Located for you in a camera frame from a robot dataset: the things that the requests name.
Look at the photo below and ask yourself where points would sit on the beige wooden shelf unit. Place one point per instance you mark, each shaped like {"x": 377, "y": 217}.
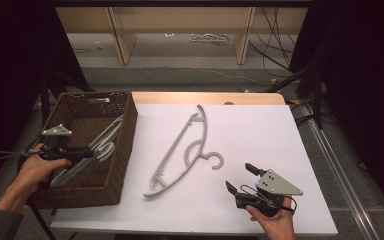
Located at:
{"x": 123, "y": 36}

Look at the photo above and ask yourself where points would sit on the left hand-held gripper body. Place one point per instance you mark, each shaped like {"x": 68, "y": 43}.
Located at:
{"x": 58, "y": 146}

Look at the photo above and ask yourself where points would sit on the metal floor rail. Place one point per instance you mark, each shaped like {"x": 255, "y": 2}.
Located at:
{"x": 340, "y": 166}

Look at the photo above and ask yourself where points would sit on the wooden table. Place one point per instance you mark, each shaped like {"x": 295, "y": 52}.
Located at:
{"x": 180, "y": 97}

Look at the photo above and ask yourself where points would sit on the grey plastic clothes hanger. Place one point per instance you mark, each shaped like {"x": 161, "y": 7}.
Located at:
{"x": 201, "y": 133}
{"x": 110, "y": 126}
{"x": 108, "y": 154}

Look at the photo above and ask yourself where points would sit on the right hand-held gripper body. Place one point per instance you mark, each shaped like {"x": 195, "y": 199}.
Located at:
{"x": 275, "y": 185}

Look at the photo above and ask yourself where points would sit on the black curtain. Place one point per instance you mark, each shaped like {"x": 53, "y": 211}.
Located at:
{"x": 363, "y": 83}
{"x": 10, "y": 83}

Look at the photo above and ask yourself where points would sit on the black metal stand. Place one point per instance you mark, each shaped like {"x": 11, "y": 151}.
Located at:
{"x": 315, "y": 90}
{"x": 45, "y": 96}

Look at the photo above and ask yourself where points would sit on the brown wicker basket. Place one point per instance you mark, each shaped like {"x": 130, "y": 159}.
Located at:
{"x": 90, "y": 180}

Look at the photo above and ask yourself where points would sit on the person's left hand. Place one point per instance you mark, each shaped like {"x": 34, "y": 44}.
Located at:
{"x": 33, "y": 173}

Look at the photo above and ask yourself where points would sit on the person's right hand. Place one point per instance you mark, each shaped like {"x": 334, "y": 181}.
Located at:
{"x": 278, "y": 226}

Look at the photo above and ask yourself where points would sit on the white table mat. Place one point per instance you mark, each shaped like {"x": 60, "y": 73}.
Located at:
{"x": 253, "y": 140}

